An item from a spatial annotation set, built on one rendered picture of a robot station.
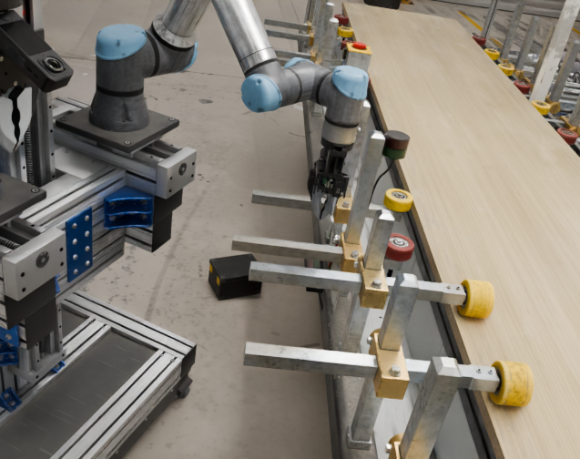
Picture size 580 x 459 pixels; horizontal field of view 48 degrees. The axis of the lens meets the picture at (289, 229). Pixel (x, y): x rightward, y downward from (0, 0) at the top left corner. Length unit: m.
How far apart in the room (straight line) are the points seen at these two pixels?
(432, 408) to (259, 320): 1.82
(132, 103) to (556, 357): 1.13
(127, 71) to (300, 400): 1.35
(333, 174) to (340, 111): 0.14
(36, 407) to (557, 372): 1.42
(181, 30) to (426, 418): 1.10
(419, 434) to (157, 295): 1.93
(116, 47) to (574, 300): 1.23
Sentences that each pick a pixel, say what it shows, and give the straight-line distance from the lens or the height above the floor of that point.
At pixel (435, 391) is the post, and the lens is 0.93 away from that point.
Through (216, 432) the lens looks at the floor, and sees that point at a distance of 2.28.
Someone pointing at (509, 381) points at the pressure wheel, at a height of 0.97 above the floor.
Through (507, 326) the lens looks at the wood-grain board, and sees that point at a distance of 1.50.
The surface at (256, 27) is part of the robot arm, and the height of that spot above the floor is 1.40.
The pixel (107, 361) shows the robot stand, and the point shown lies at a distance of 2.19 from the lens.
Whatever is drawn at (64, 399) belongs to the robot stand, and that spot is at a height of 0.21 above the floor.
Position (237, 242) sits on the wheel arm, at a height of 0.86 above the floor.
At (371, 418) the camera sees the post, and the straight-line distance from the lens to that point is 1.33.
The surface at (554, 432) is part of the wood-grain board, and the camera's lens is 1.31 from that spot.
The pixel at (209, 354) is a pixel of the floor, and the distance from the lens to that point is 2.53.
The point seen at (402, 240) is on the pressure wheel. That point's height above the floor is 0.90.
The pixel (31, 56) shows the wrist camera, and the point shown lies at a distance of 0.87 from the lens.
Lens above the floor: 1.74
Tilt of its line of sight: 32 degrees down
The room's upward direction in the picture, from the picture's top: 10 degrees clockwise
